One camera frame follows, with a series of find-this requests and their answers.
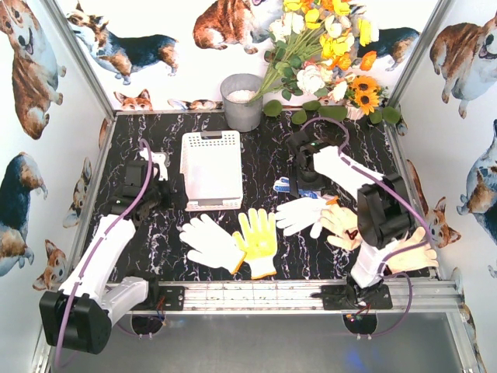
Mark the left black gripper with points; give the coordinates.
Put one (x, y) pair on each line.
(171, 190)

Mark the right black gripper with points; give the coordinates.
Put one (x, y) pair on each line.
(304, 183)

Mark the blue dotted work glove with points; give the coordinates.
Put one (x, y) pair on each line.
(283, 184)

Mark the white knit glove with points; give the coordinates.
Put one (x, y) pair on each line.
(297, 215)

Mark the yellow dotted work glove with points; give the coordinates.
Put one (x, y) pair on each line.
(258, 240)

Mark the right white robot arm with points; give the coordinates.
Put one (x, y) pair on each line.
(383, 213)

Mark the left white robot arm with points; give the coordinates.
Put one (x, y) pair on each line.
(81, 313)

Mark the white plastic storage basket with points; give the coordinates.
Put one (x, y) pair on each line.
(211, 164)

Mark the white glove orange cuff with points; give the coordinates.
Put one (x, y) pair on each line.
(211, 245)

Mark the sunflower pot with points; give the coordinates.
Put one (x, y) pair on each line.
(364, 96)

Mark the grey metal bucket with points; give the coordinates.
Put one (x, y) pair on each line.
(242, 106)

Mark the artificial flower bouquet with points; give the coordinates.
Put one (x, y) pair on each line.
(317, 46)

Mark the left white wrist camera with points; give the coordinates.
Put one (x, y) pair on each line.
(160, 161)

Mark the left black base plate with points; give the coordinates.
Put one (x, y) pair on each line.
(166, 298)

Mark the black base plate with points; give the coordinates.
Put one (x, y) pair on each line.
(344, 296)
(166, 298)

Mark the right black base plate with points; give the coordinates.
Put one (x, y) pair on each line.
(344, 296)

